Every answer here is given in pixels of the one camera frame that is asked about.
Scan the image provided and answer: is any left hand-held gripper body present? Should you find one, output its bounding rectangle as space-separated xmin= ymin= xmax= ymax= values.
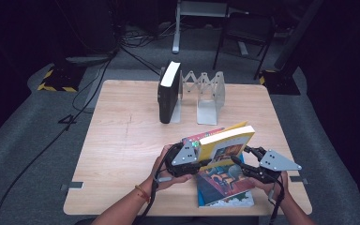
xmin=164 ymin=138 xmax=201 ymax=178

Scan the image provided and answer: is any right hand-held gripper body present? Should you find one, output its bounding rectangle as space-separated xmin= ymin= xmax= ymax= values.
xmin=251 ymin=149 xmax=303 ymax=185

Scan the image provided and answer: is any yellow cover book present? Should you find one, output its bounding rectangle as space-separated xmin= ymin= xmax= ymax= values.
xmin=182 ymin=121 xmax=257 ymax=172

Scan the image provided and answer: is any orange and blue illustrated book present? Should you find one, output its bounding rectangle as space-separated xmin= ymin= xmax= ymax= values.
xmin=195 ymin=154 xmax=257 ymax=206

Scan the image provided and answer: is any blue cover book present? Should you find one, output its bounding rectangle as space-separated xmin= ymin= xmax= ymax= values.
xmin=197 ymin=152 xmax=256 ymax=209

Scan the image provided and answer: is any person's right hand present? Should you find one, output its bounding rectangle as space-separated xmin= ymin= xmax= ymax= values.
xmin=251 ymin=178 xmax=291 ymax=202

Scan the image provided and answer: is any person's left hand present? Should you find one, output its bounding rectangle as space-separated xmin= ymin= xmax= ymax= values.
xmin=149 ymin=143 xmax=195 ymax=192

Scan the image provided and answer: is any black cover book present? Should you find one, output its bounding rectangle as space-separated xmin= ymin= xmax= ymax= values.
xmin=157 ymin=60 xmax=184 ymax=125

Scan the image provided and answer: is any black stand with striped base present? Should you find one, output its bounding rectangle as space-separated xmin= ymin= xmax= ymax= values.
xmin=258 ymin=0 xmax=323 ymax=97
xmin=37 ymin=46 xmax=87 ymax=94

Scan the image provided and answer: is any black chair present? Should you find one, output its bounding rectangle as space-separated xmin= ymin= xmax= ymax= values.
xmin=212 ymin=11 xmax=277 ymax=81

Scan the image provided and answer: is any white desk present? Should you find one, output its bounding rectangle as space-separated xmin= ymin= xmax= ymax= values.
xmin=172 ymin=0 xmax=230 ymax=54

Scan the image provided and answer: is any grey table bracket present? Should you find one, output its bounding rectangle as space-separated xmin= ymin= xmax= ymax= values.
xmin=60 ymin=181 xmax=84 ymax=192
xmin=289 ymin=175 xmax=309 ymax=185

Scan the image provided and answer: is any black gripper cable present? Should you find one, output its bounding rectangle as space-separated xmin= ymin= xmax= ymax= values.
xmin=130 ymin=142 xmax=182 ymax=225
xmin=268 ymin=172 xmax=286 ymax=225

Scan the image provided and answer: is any orange cord bracelet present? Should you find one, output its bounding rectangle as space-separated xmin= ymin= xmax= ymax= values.
xmin=134 ymin=184 xmax=151 ymax=203

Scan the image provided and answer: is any bundle of floor cables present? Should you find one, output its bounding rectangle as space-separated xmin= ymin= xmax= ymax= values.
xmin=120 ymin=22 xmax=177 ymax=49

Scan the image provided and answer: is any long black floor cable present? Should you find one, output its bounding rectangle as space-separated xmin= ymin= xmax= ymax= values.
xmin=0 ymin=46 xmax=122 ymax=225

